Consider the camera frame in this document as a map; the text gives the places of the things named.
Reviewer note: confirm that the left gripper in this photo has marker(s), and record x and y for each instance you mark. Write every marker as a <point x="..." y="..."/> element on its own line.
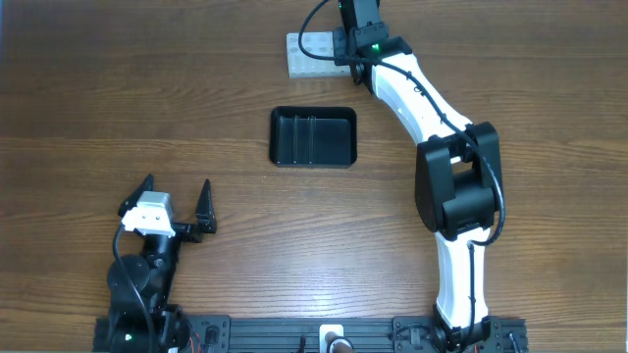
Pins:
<point x="189" y="231"/>

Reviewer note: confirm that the black tray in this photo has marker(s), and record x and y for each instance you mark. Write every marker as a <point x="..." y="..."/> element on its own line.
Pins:
<point x="336" y="142"/>

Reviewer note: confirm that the clear test tube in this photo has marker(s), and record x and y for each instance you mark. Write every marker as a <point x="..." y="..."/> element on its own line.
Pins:
<point x="311" y="139"/>
<point x="296" y="139"/>

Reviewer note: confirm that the white test tube rack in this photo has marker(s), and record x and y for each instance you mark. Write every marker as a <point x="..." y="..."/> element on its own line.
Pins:
<point x="314" y="68"/>

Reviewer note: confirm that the mounting rail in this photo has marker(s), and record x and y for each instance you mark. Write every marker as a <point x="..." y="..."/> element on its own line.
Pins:
<point x="275" y="336"/>

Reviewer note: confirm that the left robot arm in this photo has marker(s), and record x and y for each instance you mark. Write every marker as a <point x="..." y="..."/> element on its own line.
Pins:
<point x="130" y="274"/>

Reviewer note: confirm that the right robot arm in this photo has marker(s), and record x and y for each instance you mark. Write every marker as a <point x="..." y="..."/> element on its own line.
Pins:
<point x="417" y="98"/>

